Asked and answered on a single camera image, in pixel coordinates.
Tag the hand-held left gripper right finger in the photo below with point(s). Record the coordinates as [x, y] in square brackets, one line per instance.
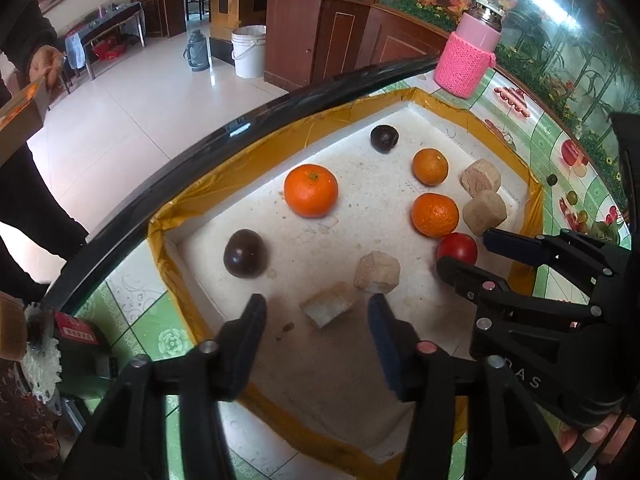
[387, 355]

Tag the red bag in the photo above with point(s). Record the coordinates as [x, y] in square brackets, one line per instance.
[110, 50]

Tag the low metal leg table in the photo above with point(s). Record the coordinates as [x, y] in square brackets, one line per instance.
[105, 22]

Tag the small dark green fruit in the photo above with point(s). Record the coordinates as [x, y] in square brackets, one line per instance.
[551, 179]

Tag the flat cardboard box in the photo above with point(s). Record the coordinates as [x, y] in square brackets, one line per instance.
[17, 115]

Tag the small red box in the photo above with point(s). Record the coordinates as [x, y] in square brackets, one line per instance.
[75, 332]

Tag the white foam tray yellow tape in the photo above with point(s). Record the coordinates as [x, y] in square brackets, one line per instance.
[320, 375]

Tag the person's right hand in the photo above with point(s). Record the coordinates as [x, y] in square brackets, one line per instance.
[590, 435]

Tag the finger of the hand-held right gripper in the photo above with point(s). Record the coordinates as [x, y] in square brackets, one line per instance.
[507, 244]
[465, 277]

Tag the dark passion fruit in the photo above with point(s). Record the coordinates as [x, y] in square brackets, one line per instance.
[384, 138]
[245, 252]

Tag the beige foam block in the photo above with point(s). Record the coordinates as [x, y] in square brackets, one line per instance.
[329, 305]
[484, 212]
[481, 176]
[377, 272]

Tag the red tomato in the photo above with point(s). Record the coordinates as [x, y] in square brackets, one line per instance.
[457, 247]

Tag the pink thermos with knitted sleeve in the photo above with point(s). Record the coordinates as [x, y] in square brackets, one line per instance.
[462, 55]

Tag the large orange mandarin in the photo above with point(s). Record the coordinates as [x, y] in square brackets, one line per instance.
[311, 190]

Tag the wooden cabinet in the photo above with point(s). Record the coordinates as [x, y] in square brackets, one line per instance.
[295, 35]

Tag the small orange mandarin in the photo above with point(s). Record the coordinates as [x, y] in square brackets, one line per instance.
[430, 166]

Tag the leafy green vegetable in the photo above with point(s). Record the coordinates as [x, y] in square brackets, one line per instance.
[602, 231]

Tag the grey thermos jug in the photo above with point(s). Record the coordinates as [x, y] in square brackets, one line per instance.
[196, 50]

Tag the medium orange mandarin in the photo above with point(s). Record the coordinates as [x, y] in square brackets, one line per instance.
[435, 215]

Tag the bamboo pattern glass partition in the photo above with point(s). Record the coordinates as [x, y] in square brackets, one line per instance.
[550, 20]

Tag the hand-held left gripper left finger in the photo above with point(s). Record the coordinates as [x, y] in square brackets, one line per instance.
[250, 330]

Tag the white plastic bucket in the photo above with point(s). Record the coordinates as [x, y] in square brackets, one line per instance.
[248, 50]

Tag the white lace cloth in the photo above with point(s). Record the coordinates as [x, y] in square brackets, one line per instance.
[42, 365]

